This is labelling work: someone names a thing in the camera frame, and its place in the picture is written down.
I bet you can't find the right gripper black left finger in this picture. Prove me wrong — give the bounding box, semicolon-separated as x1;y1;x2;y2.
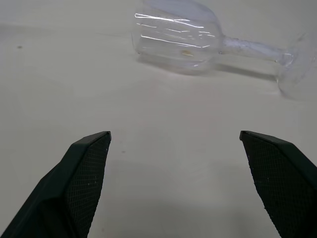
0;130;112;238

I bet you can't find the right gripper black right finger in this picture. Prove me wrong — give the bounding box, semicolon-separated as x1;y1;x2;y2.
239;130;317;238

